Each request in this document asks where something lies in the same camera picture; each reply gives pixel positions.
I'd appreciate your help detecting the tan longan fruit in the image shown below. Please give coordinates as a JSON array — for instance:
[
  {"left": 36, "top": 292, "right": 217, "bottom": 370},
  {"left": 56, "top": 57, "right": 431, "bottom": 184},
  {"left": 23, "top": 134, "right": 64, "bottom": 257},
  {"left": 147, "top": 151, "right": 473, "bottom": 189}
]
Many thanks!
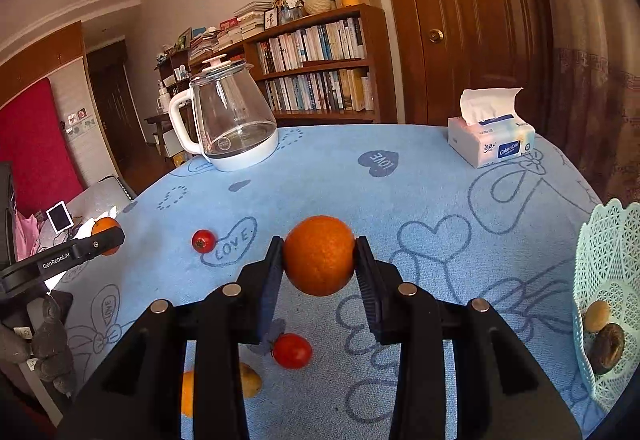
[{"left": 240, "top": 362, "right": 262, "bottom": 399}]

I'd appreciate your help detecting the glass kettle white handle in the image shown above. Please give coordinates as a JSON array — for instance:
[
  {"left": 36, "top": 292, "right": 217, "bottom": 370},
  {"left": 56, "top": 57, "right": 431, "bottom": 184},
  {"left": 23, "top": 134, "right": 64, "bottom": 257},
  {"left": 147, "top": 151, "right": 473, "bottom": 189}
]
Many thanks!
[{"left": 168, "top": 55, "right": 279, "bottom": 172}]

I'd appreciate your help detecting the brown wooden door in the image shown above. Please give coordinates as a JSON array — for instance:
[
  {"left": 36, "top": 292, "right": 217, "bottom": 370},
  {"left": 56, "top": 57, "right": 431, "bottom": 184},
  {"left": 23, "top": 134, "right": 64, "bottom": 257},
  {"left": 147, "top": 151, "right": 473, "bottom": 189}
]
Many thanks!
[{"left": 391, "top": 0, "right": 552, "bottom": 133}]

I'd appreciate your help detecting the blue love-print tablecloth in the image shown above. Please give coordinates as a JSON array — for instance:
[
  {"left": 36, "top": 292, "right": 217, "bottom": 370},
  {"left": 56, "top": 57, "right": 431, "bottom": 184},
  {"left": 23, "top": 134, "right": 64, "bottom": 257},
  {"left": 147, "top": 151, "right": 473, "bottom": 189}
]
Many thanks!
[{"left": 56, "top": 125, "right": 604, "bottom": 439}]

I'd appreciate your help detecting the red cherry tomato far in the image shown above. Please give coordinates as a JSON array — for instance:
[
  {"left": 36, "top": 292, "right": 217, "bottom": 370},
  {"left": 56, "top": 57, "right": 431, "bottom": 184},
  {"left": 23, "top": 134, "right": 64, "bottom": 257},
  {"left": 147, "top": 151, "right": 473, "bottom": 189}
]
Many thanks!
[{"left": 191, "top": 229, "right": 217, "bottom": 253}]

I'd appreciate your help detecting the light blue lattice basket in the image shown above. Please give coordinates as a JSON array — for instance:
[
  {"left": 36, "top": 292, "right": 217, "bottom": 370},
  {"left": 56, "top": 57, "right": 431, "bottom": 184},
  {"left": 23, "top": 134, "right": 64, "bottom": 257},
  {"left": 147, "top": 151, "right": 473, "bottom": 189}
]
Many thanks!
[{"left": 573, "top": 199, "right": 639, "bottom": 412}]

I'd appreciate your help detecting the red cherry tomato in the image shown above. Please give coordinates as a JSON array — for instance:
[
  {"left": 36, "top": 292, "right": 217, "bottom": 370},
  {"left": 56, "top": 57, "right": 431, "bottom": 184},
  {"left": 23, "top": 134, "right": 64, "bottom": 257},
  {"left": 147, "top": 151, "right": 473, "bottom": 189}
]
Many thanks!
[
  {"left": 191, "top": 229, "right": 217, "bottom": 253},
  {"left": 271, "top": 333, "right": 312, "bottom": 370}
]

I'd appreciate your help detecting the wooden bookshelf with books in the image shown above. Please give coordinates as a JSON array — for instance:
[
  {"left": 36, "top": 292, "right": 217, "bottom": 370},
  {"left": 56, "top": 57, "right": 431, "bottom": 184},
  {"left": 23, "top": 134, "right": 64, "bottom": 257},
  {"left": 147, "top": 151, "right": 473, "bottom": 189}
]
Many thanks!
[{"left": 178, "top": 4, "right": 397, "bottom": 126}]

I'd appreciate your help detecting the red cherry tomato near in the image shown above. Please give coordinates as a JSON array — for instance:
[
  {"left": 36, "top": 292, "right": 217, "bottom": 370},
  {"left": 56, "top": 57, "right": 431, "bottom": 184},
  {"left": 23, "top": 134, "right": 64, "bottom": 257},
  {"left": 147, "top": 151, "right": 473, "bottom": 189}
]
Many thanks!
[{"left": 271, "top": 333, "right": 312, "bottom": 370}]

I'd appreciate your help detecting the large orange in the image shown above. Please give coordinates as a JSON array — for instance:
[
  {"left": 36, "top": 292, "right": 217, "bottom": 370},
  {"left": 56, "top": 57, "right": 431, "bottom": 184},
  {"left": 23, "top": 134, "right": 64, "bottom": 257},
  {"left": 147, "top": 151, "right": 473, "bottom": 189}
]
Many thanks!
[{"left": 283, "top": 215, "right": 355, "bottom": 297}]

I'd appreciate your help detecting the small orange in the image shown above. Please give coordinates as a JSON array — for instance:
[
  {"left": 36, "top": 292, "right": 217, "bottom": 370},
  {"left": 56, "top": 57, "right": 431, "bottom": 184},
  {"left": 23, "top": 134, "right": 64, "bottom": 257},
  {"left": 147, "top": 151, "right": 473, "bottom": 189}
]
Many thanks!
[{"left": 181, "top": 371, "right": 194, "bottom": 418}]

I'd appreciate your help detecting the patterned beige curtain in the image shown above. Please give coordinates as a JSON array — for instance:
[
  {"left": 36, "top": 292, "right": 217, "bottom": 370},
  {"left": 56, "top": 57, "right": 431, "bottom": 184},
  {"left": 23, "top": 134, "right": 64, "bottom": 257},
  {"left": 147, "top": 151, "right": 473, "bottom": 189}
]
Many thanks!
[{"left": 547, "top": 0, "right": 639, "bottom": 204}]

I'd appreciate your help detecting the smartphone white frame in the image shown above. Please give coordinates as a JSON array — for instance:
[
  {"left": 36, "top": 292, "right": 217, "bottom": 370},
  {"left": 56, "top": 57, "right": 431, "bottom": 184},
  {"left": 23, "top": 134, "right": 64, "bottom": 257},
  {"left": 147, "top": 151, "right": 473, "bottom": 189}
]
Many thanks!
[{"left": 46, "top": 200, "right": 74, "bottom": 234}]

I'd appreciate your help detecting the tan longan in basket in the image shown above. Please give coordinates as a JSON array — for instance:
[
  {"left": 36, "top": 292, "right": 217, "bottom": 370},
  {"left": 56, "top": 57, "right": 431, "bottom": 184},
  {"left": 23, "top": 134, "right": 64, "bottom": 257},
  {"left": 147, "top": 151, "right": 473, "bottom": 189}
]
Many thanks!
[{"left": 584, "top": 300, "right": 611, "bottom": 334}]

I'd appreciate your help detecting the wooden side desk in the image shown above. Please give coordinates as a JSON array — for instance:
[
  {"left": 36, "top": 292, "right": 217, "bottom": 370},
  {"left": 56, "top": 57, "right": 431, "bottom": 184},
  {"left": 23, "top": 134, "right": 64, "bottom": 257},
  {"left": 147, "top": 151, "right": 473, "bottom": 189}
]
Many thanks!
[{"left": 145, "top": 114, "right": 169, "bottom": 159}]

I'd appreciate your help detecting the dark passion fruit in basket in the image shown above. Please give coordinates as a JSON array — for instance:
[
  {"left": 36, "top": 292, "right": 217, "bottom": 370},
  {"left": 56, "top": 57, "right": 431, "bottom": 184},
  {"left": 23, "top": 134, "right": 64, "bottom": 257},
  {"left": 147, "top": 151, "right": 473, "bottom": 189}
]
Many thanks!
[{"left": 588, "top": 323, "right": 625, "bottom": 375}]

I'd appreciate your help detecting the tissue pack white blue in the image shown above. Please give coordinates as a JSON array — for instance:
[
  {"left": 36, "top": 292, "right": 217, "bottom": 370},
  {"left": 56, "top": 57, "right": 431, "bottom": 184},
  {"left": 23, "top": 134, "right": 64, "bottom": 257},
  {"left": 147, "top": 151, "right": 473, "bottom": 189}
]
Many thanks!
[{"left": 448, "top": 88, "right": 536, "bottom": 168}]

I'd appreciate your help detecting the grey gloved left hand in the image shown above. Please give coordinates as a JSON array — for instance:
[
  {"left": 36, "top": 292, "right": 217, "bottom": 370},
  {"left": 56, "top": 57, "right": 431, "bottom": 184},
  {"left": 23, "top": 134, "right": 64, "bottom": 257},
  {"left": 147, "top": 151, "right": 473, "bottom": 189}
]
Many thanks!
[{"left": 1, "top": 293, "right": 77, "bottom": 397}]

